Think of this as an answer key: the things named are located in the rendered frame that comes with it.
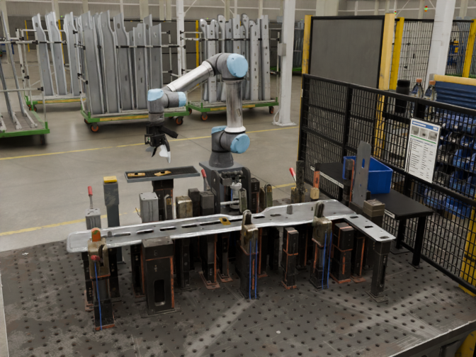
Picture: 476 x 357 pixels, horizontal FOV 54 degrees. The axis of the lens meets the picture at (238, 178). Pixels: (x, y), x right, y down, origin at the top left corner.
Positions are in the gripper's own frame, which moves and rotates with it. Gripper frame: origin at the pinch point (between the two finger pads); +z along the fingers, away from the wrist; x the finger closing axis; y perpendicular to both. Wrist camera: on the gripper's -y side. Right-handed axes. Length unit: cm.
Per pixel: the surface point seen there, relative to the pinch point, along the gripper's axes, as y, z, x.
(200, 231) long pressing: 8.8, 23.3, 40.9
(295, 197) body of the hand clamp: -53, 21, 45
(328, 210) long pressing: -55, 23, 65
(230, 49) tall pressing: -588, -15, -571
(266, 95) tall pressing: -635, 83, -503
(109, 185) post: 25.5, 10.2, -8.6
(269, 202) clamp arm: -39, 22, 40
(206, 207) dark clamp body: -9.4, 21.7, 23.5
